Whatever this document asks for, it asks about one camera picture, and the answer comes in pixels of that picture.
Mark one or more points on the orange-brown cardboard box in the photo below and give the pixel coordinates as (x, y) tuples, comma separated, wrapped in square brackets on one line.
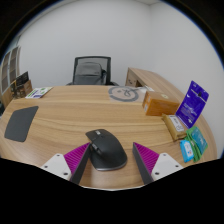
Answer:
[(160, 104)]

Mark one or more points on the small brown cardboard box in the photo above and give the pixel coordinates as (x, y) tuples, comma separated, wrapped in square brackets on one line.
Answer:
[(13, 90)]

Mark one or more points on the wooden side desk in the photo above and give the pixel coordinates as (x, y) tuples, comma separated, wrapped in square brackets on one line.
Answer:
[(156, 80)]

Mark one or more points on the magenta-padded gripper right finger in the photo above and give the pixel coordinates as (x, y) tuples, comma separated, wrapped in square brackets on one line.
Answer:
[(165, 164)]

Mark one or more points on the blue wipes packet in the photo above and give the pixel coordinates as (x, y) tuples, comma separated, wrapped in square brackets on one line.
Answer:
[(186, 150)]

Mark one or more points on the tan small packet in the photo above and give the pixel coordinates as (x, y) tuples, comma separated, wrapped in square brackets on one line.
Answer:
[(174, 126)]

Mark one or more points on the green wipes packet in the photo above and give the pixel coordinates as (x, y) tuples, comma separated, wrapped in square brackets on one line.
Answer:
[(199, 140)]

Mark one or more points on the round grey printed disc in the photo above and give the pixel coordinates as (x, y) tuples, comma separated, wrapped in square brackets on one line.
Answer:
[(125, 94)]

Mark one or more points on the purple standing package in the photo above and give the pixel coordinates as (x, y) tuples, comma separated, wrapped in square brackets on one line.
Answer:
[(192, 104)]

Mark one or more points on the grey backpack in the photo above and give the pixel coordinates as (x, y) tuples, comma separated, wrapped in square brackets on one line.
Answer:
[(89, 74)]

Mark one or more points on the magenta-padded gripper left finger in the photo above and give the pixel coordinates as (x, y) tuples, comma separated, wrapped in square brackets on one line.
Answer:
[(60, 165)]

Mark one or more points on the black mesh office chair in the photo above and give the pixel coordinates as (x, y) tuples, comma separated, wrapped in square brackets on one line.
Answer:
[(77, 60)]

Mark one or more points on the black flat box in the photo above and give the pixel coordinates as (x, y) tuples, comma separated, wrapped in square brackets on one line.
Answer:
[(22, 78)]

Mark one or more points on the dark grey computer mouse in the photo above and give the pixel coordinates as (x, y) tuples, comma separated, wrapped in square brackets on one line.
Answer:
[(108, 151)]

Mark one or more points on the dark grey mouse pad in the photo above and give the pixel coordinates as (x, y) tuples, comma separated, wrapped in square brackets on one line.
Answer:
[(20, 124)]

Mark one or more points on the white green purple printed sheet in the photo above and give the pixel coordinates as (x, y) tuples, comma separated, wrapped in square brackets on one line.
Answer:
[(38, 92)]

